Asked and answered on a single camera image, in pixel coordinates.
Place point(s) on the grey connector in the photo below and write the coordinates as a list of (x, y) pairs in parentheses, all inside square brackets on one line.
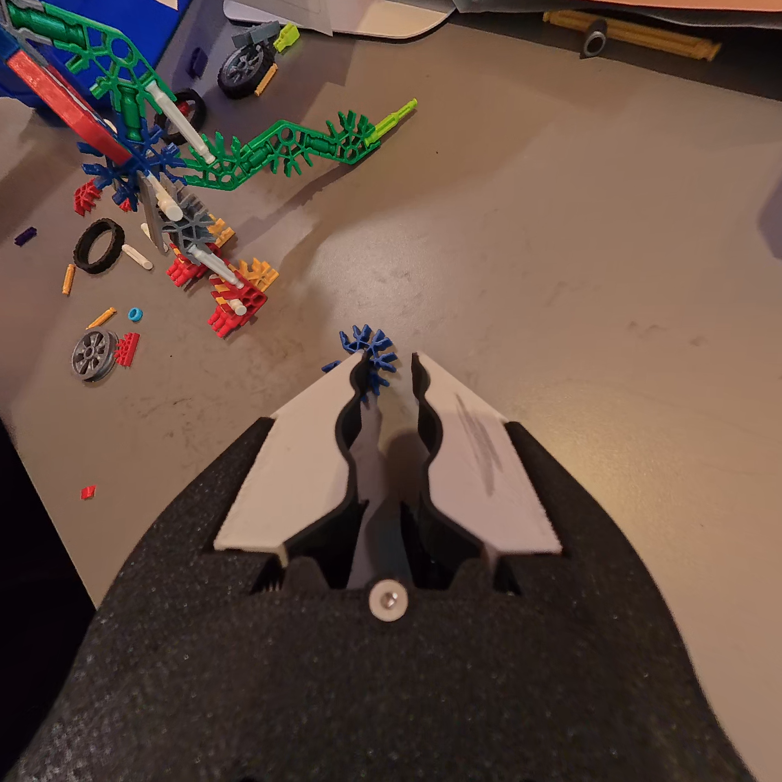
[(256, 33)]

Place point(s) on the grey pulley wheel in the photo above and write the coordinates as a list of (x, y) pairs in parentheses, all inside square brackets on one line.
[(82, 366)]

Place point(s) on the purple small connector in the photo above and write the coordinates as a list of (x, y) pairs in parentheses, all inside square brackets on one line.
[(197, 61), (25, 236)]

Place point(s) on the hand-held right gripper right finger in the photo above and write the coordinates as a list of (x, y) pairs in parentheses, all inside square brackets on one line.
[(482, 482)]

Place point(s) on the yellow rods with grey clip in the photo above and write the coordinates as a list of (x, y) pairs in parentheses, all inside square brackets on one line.
[(647, 38)]

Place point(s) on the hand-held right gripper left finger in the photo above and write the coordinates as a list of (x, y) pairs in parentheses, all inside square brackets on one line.
[(287, 482)]

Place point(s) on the blue snowflake connector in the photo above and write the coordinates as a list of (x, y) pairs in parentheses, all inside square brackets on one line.
[(360, 341)]

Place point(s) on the small red connector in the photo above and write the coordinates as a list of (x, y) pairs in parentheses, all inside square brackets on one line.
[(177, 116)]

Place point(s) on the blue plastic bin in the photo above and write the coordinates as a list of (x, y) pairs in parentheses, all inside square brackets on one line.
[(153, 24)]

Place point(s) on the colourful construction toy model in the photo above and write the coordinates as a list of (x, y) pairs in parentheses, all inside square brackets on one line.
[(143, 162)]

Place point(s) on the grey wheel with black tyre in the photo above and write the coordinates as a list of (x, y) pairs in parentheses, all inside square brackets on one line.
[(244, 66)]

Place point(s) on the lime green piece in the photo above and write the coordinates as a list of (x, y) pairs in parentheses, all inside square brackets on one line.
[(286, 38)]

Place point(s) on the orange short rod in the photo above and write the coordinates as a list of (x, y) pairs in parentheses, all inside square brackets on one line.
[(266, 79), (68, 279), (101, 317)]

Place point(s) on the black rubber tyre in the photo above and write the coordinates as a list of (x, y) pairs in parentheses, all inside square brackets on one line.
[(198, 110), (79, 250)]

